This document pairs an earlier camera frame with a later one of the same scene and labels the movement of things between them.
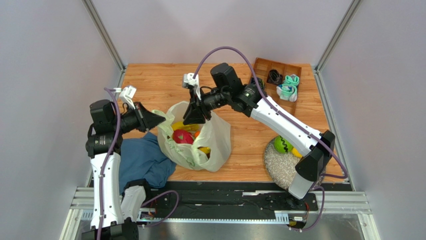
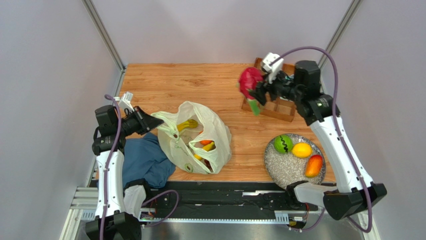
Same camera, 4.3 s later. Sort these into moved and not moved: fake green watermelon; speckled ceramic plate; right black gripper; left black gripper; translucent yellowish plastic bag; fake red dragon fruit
Moved: fake red dragon fruit; right black gripper
Not moved: speckled ceramic plate; fake green watermelon; translucent yellowish plastic bag; left black gripper
